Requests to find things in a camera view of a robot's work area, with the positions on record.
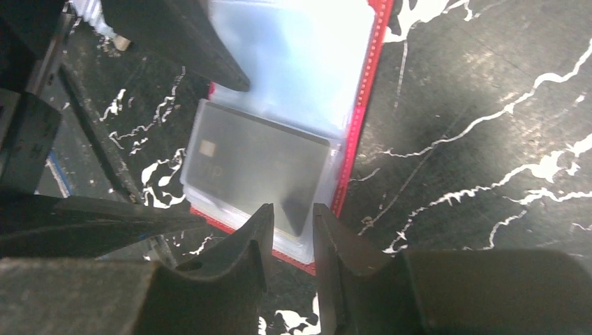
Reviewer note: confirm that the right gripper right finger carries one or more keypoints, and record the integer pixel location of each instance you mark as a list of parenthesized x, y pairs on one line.
[(361, 290)]

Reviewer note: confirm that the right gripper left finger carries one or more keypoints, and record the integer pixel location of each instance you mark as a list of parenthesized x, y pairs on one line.
[(219, 291)]

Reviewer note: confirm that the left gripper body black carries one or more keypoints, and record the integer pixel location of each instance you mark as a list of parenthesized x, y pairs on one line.
[(33, 35)]

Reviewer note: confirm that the red leather card holder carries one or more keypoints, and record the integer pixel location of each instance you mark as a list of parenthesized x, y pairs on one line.
[(311, 65)]

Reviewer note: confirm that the black vip credit card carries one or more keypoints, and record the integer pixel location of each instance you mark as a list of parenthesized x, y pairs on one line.
[(237, 162)]

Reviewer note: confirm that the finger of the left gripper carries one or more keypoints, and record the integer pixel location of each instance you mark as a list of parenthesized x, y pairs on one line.
[(40, 226), (179, 31)]

